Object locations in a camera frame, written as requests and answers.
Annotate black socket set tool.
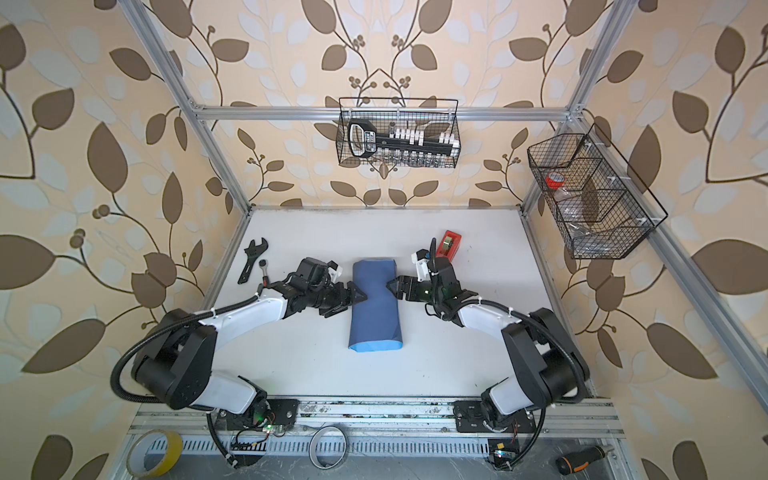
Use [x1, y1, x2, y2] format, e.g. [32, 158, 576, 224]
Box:
[345, 119, 461, 159]

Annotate red white object in basket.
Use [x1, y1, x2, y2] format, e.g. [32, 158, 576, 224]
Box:
[545, 171, 565, 191]

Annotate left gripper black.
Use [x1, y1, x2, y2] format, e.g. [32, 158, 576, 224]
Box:
[308, 279, 371, 314]

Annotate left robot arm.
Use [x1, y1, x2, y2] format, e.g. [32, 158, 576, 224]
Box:
[110, 257, 367, 418]

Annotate back wire basket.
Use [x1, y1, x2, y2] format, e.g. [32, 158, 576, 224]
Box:
[335, 95, 462, 169]

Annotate light blue wrapping paper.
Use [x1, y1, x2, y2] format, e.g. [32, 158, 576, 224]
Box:
[348, 259, 403, 353]

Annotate wire basket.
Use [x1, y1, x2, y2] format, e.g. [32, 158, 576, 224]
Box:
[527, 124, 668, 260]
[335, 95, 462, 169]

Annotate right wire basket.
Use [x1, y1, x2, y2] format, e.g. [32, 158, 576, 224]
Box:
[527, 124, 668, 260]

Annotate orange black screwdriver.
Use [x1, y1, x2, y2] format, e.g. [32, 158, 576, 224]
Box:
[555, 445, 613, 475]

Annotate red tape dispenser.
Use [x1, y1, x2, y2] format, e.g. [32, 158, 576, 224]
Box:
[436, 230, 462, 261]

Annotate yellow tape roll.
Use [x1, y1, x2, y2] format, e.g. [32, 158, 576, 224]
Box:
[126, 430, 183, 479]

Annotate black adjustable wrench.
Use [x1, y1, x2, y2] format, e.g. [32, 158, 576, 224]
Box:
[237, 238, 269, 285]

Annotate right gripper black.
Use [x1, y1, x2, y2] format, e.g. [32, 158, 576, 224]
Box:
[387, 274, 443, 305]

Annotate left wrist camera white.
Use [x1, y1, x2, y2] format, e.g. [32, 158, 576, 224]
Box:
[326, 261, 342, 283]

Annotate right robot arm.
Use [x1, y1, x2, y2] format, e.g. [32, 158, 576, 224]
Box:
[387, 257, 590, 431]

